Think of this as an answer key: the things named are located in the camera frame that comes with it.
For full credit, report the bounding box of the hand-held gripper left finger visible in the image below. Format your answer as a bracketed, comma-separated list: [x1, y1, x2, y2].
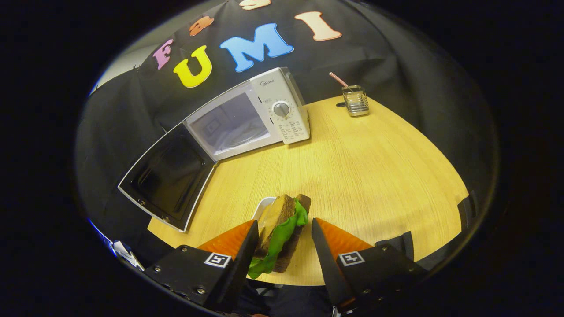
[145, 220, 260, 312]

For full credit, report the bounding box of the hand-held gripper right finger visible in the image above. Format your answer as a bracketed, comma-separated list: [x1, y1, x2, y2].
[311, 217, 427, 311]

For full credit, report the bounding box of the black backdrop cloth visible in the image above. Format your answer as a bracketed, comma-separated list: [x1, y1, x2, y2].
[75, 0, 498, 247]

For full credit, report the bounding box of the small white plate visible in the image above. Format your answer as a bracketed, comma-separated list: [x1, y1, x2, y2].
[252, 197, 277, 221]

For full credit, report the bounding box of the sandwich with green lettuce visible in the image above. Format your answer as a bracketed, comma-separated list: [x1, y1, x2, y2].
[248, 194, 312, 280]

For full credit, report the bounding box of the metal wire mesh holder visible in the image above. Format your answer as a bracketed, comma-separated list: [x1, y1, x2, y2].
[341, 85, 370, 117]

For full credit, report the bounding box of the white microwave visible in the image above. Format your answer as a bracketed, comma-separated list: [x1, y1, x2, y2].
[118, 67, 311, 233]

